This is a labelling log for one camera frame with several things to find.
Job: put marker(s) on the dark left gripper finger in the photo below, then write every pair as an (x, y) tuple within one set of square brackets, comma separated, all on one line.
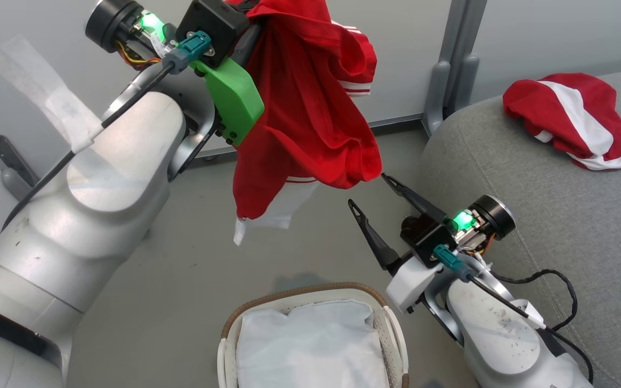
[(247, 44)]

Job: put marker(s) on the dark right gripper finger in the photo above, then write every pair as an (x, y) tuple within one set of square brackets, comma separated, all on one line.
[(378, 242), (418, 202)]

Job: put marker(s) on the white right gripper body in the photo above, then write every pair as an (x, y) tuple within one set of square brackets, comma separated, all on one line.
[(413, 283)]

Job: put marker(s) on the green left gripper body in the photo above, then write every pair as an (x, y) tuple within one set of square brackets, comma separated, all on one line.
[(232, 99)]

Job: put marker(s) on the red shirt thin white trim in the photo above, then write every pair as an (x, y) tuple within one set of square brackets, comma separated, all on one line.
[(299, 108)]

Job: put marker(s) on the red shirt wide white stripe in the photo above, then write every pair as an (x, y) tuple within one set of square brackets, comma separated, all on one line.
[(526, 102)]

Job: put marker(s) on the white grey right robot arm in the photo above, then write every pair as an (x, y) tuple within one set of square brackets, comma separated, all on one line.
[(499, 334)]

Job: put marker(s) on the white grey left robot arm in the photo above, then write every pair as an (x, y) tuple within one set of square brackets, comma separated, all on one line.
[(100, 188)]

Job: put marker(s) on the grey fabric sofa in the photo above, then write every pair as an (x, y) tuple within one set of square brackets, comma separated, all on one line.
[(531, 178)]

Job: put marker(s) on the white laundry basket brown rim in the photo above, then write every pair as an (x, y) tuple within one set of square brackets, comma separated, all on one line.
[(394, 339)]

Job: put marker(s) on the white fabric basket liner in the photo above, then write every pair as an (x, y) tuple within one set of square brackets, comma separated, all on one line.
[(310, 345)]

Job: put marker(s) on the white tape strip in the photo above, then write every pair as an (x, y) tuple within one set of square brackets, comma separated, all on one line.
[(57, 102)]

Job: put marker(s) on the grey partition foot bar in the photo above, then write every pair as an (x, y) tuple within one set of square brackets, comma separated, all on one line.
[(16, 187)]

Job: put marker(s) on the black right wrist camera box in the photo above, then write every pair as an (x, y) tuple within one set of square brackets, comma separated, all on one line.
[(426, 240)]

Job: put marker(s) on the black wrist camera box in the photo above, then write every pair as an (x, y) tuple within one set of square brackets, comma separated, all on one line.
[(211, 27), (426, 240)]

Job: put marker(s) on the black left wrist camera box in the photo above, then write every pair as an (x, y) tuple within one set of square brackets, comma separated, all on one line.
[(211, 27)]

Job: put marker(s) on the grey double partition post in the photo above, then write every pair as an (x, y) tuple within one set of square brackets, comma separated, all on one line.
[(461, 32)]

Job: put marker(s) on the grey metal partition post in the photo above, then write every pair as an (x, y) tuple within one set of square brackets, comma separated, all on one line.
[(3, 153)]

